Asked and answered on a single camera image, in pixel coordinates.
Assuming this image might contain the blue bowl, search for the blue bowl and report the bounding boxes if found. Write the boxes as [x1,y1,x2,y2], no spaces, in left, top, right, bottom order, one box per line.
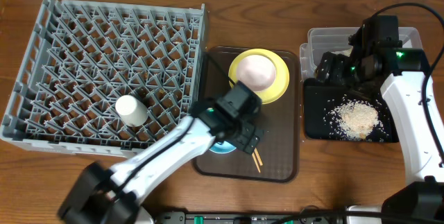
[210,141,236,154]

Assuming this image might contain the wooden chopstick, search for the wooden chopstick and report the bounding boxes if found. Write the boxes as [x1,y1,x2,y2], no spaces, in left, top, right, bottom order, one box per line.
[252,153,261,173]
[254,148,263,166]

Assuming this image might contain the white bowl with rice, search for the white bowl with rice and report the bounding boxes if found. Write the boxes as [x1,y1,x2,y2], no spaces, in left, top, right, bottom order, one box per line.
[236,55,276,91]

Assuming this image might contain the yellow plate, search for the yellow plate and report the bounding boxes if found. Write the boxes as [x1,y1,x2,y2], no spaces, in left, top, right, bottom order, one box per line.
[228,49,290,104]

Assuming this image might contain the white paper cup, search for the white paper cup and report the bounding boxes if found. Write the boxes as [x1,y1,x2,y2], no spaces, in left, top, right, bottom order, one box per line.
[115,95,148,127]

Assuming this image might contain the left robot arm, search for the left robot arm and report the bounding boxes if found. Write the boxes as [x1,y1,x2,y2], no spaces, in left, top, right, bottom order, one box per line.
[58,82,264,223]

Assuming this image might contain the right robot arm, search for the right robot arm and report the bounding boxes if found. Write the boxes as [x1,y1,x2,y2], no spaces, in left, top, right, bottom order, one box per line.
[315,15,443,221]

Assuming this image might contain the black waste tray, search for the black waste tray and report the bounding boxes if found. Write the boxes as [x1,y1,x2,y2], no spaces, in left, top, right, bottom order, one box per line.
[303,78,399,143]

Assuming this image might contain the clear plastic bin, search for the clear plastic bin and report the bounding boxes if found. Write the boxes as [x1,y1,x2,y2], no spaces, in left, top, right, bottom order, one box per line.
[300,27,422,80]

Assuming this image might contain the brown serving tray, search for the brown serving tray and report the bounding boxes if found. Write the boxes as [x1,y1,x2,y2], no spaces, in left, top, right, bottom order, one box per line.
[193,50,300,183]

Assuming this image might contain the spilled rice pile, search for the spilled rice pile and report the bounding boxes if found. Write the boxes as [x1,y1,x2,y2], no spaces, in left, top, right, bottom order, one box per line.
[322,94,389,142]

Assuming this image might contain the grey plastic dish rack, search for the grey plastic dish rack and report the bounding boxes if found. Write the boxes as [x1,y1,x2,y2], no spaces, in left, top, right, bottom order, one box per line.
[1,0,207,157]

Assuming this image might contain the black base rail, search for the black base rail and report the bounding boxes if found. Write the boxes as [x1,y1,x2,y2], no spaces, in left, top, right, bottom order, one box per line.
[154,209,346,224]

